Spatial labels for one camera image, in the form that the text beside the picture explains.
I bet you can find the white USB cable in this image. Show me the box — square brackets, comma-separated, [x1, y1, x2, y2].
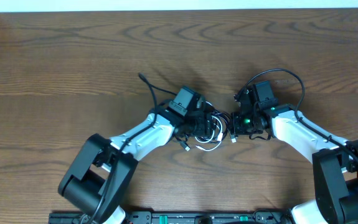
[194, 101, 225, 152]

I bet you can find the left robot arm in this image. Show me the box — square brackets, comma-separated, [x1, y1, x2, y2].
[58, 86, 214, 224]

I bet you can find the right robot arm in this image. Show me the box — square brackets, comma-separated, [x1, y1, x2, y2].
[231, 81, 358, 223]

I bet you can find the black USB cable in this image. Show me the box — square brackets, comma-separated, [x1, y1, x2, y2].
[172, 105, 238, 152]

